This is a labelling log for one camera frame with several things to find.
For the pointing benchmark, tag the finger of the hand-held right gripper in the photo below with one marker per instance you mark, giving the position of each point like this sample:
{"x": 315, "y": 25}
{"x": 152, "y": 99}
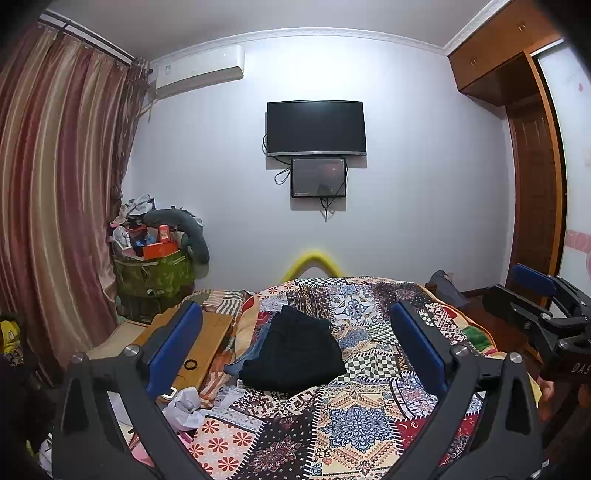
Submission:
{"x": 508, "y": 302}
{"x": 531, "y": 276}

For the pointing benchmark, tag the dark grey cloth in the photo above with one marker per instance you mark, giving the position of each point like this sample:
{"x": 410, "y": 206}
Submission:
{"x": 445, "y": 288}

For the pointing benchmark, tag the red box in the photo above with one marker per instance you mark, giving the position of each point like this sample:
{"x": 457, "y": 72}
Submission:
{"x": 164, "y": 233}

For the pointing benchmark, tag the yellow foam tube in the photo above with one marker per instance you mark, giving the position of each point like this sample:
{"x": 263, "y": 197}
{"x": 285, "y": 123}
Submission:
{"x": 314, "y": 255}

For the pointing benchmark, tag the striped curtain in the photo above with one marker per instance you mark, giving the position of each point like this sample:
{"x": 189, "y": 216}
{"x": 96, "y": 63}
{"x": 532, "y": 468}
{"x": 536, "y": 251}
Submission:
{"x": 60, "y": 184}

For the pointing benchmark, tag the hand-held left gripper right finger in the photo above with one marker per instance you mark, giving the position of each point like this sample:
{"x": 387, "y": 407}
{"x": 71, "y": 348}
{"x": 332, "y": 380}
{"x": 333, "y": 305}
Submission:
{"x": 418, "y": 346}

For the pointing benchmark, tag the wooden board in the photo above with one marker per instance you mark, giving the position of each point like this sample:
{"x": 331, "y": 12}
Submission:
{"x": 207, "y": 341}

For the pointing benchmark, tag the yellow bag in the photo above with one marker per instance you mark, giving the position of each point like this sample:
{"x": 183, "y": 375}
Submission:
{"x": 9, "y": 334}

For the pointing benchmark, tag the white sliding door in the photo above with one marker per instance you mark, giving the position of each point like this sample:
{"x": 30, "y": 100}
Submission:
{"x": 577, "y": 161}

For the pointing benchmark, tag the white air conditioner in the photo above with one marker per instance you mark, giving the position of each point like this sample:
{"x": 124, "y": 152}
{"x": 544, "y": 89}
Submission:
{"x": 198, "y": 71}

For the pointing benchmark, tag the wall-mounted black television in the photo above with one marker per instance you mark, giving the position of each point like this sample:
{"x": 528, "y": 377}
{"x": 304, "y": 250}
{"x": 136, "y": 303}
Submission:
{"x": 316, "y": 127}

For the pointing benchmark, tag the person's right hand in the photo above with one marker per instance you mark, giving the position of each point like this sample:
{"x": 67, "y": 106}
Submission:
{"x": 547, "y": 397}

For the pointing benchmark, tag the small white timer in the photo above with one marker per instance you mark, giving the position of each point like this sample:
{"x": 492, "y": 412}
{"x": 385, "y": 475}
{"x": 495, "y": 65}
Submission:
{"x": 168, "y": 393}

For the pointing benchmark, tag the patchwork quilt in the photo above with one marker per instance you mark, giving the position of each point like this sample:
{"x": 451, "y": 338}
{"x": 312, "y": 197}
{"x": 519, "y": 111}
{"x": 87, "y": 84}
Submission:
{"x": 360, "y": 415}

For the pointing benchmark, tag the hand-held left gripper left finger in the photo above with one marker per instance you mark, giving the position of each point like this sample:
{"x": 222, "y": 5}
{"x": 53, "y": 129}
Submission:
{"x": 178, "y": 346}

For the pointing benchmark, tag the orange box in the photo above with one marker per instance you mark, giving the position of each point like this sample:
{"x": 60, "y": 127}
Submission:
{"x": 159, "y": 251}

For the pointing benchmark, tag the green storage bin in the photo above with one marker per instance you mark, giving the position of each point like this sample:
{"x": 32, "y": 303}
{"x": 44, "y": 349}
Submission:
{"x": 157, "y": 277}

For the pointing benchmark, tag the orange printed sheet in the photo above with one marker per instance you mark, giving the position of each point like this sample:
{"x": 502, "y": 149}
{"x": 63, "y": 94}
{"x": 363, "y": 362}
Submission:
{"x": 224, "y": 364}

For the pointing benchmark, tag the small wall monitor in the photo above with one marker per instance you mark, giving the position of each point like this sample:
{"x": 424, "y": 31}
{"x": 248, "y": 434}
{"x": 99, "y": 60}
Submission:
{"x": 318, "y": 177}

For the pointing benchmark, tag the black pants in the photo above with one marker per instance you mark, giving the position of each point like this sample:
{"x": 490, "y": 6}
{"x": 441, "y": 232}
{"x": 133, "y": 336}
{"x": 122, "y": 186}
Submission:
{"x": 261, "y": 376}

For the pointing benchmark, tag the dark teal pants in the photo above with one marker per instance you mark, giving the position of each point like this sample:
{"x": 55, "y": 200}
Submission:
{"x": 300, "y": 337}

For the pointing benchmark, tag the wooden wardrobe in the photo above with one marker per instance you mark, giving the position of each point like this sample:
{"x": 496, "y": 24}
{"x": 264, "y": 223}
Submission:
{"x": 494, "y": 60}

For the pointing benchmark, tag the blue jeans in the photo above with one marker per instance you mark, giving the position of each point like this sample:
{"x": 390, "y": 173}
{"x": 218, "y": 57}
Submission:
{"x": 251, "y": 350}

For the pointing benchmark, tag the grey long pillow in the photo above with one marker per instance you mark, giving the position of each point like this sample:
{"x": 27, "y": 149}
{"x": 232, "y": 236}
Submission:
{"x": 198, "y": 244}

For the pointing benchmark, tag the wooden door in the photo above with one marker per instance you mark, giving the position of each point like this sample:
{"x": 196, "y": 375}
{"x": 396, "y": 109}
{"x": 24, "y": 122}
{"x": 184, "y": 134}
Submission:
{"x": 535, "y": 198}

